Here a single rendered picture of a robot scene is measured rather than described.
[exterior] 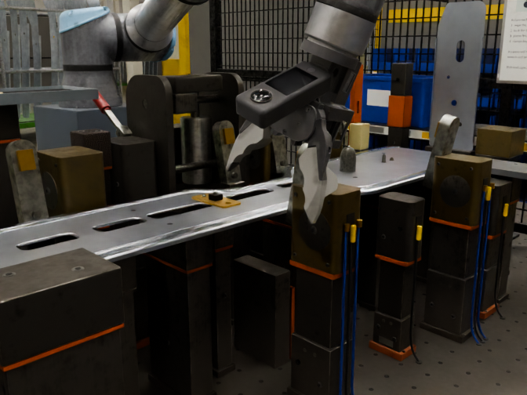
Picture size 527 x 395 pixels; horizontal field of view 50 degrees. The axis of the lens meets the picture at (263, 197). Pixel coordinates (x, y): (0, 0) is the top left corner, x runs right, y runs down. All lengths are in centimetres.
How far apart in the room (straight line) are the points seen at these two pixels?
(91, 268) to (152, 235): 19
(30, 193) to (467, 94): 99
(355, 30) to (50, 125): 94
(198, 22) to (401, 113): 272
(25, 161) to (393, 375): 68
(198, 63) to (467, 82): 288
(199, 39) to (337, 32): 344
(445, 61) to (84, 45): 85
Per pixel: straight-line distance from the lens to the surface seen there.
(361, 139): 135
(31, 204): 88
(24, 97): 101
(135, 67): 804
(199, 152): 111
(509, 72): 169
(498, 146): 137
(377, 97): 167
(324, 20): 67
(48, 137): 147
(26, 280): 56
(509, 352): 116
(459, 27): 144
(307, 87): 65
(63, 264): 59
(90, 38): 142
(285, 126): 69
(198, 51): 410
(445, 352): 112
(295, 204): 82
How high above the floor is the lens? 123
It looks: 15 degrees down
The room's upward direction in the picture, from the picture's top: straight up
